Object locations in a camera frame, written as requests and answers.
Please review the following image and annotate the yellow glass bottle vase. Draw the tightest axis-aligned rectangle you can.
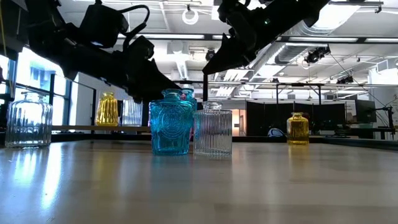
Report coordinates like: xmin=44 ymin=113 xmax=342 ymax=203
xmin=286 ymin=112 xmax=310 ymax=146

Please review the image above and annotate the black computer monitor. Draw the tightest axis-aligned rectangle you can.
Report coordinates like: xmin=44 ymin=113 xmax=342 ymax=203
xmin=355 ymin=99 xmax=377 ymax=124

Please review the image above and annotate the black partition screen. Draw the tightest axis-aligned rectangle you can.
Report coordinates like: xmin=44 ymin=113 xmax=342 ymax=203
xmin=245 ymin=101 xmax=346 ymax=137

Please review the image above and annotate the long ceiling light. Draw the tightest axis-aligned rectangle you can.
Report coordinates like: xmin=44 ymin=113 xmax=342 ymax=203
xmin=287 ymin=36 xmax=360 ymax=44
xmin=118 ymin=33 xmax=206 ymax=40
xmin=363 ymin=37 xmax=398 ymax=44

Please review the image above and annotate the yellow ribbed glass vase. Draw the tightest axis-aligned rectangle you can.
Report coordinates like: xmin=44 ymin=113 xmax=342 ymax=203
xmin=95 ymin=91 xmax=120 ymax=127

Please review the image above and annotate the teal square glass vase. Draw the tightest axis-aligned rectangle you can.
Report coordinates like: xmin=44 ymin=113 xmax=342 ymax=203
xmin=181 ymin=88 xmax=198 ymax=113

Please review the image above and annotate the clear ribbed glass vase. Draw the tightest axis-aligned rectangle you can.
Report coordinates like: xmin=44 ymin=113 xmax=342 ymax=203
xmin=193 ymin=101 xmax=233 ymax=157
xmin=121 ymin=98 xmax=144 ymax=127
xmin=4 ymin=92 xmax=53 ymax=149

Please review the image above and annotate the silver ribbed air duct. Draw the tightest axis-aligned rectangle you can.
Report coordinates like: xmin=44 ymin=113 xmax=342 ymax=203
xmin=273 ymin=21 xmax=315 ymax=65

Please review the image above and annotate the black metal table frame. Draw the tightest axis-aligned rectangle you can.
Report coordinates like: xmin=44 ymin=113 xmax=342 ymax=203
xmin=0 ymin=73 xmax=398 ymax=152

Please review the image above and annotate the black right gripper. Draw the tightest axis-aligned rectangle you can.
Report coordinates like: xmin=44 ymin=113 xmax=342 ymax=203
xmin=202 ymin=0 xmax=280 ymax=75

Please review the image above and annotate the black shelf divider post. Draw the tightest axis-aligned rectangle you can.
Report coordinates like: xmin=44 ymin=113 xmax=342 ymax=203
xmin=202 ymin=73 xmax=209 ymax=103

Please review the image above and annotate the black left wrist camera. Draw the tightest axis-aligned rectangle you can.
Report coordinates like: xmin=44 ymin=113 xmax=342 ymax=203
xmin=78 ymin=2 xmax=131 ymax=50

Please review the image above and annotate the teal embossed glass vase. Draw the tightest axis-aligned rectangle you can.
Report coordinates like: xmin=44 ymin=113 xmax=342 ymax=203
xmin=149 ymin=88 xmax=197 ymax=156

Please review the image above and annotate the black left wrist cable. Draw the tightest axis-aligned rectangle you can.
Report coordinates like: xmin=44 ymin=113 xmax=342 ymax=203
xmin=117 ymin=4 xmax=151 ymax=50

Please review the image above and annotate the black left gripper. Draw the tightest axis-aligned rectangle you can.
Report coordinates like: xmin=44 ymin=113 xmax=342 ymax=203
xmin=58 ymin=35 xmax=182 ymax=103

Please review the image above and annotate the black metal rack frame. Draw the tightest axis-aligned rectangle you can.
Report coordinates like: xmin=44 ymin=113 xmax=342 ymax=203
xmin=275 ymin=82 xmax=323 ymax=105

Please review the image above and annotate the white and blue rounded object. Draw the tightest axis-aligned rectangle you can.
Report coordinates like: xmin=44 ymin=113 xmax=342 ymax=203
xmin=267 ymin=127 xmax=285 ymax=138

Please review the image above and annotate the white hanging ring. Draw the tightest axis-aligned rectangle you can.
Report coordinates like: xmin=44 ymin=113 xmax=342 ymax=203
xmin=182 ymin=8 xmax=200 ymax=26

